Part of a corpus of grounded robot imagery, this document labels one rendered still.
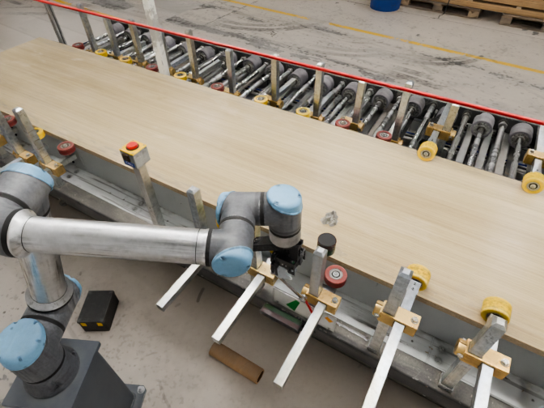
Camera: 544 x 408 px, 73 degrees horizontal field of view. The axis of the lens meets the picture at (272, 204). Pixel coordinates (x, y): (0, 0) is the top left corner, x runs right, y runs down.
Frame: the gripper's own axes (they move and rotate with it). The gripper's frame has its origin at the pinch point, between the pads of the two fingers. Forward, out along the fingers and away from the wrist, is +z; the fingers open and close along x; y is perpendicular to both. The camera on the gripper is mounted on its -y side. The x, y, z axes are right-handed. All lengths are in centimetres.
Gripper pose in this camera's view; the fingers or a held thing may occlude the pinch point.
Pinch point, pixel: (279, 274)
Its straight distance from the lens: 122.9
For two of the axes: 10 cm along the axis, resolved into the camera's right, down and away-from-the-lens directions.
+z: 0.3, 7.1, 7.1
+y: 8.6, 3.5, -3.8
